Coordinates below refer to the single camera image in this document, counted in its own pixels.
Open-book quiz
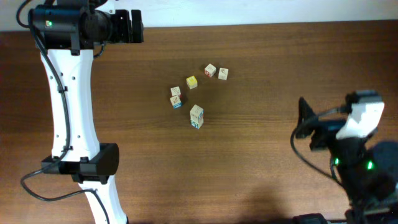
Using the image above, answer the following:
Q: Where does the pretzel picture wooden block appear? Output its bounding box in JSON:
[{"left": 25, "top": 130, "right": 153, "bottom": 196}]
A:
[{"left": 190, "top": 105, "right": 204, "bottom": 122}]

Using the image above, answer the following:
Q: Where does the green sided picture block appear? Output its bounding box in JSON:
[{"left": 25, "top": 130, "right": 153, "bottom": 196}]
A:
[{"left": 190, "top": 118, "right": 204, "bottom": 129}]

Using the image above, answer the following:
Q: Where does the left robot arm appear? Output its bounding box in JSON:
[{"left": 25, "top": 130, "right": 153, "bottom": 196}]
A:
[{"left": 28, "top": 1, "right": 144, "bottom": 223}]

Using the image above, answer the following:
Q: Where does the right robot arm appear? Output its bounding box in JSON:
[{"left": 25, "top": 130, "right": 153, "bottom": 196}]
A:
[{"left": 290, "top": 91, "right": 397, "bottom": 223}]

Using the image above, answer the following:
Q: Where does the carrot picture wooden block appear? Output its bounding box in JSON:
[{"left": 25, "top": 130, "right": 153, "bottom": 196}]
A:
[{"left": 218, "top": 68, "right": 229, "bottom": 80}]

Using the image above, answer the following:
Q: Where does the block with red side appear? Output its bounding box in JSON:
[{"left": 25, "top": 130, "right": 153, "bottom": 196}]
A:
[{"left": 204, "top": 63, "right": 216, "bottom": 77}]

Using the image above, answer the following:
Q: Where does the yellow framed letter block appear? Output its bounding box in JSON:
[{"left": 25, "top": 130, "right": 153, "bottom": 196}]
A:
[{"left": 186, "top": 76, "right": 198, "bottom": 89}]

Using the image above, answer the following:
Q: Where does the leaf picture blue block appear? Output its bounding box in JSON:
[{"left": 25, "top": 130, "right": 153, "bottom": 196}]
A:
[{"left": 170, "top": 95, "right": 182, "bottom": 109}]

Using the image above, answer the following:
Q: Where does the bunny picture wooden block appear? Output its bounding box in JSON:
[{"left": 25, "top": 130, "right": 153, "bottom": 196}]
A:
[{"left": 170, "top": 86, "right": 182, "bottom": 98}]

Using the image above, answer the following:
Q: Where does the right black cable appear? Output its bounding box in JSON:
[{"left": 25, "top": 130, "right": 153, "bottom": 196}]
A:
[{"left": 290, "top": 105, "right": 352, "bottom": 187}]

